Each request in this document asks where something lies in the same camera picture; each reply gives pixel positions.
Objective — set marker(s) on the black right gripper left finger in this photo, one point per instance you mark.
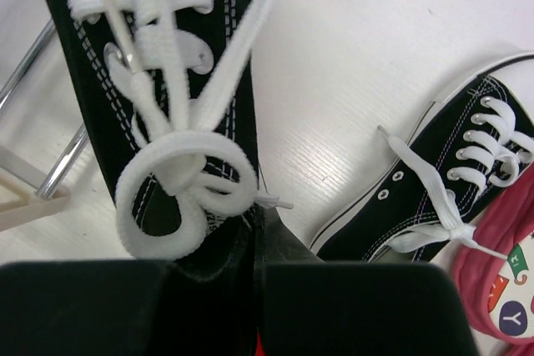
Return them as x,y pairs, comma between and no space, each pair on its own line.
83,308

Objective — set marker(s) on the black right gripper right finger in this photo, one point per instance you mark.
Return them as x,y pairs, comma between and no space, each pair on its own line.
362,309

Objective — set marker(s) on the black sneaker white laces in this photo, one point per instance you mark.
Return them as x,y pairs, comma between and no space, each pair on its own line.
166,95

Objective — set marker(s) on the pink flip-flop left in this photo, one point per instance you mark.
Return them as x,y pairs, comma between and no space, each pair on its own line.
497,294

